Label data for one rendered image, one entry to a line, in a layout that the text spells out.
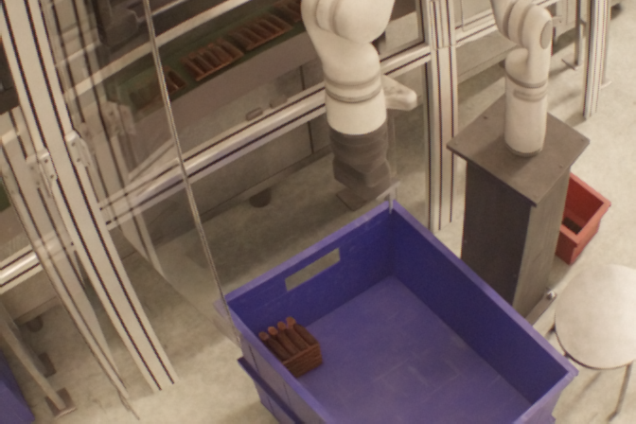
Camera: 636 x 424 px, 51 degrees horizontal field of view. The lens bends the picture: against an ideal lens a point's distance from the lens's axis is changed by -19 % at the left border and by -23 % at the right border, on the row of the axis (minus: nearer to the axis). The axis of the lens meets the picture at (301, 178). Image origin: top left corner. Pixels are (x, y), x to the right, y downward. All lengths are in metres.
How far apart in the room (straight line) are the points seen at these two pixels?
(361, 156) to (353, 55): 0.15
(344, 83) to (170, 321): 1.15
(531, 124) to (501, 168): 0.11
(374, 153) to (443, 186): 0.96
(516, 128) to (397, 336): 0.49
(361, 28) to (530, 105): 0.58
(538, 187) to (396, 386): 0.48
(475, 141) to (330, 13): 0.67
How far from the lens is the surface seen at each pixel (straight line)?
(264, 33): 1.57
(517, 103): 1.42
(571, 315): 1.64
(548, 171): 1.48
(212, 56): 1.54
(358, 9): 0.90
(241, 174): 2.03
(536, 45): 1.33
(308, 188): 2.23
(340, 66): 0.96
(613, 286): 1.71
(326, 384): 1.57
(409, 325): 1.64
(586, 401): 1.81
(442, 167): 1.94
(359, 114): 1.00
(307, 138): 2.08
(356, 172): 1.08
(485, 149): 1.51
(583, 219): 2.16
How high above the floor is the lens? 1.57
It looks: 44 degrees down
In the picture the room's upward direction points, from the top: 9 degrees counter-clockwise
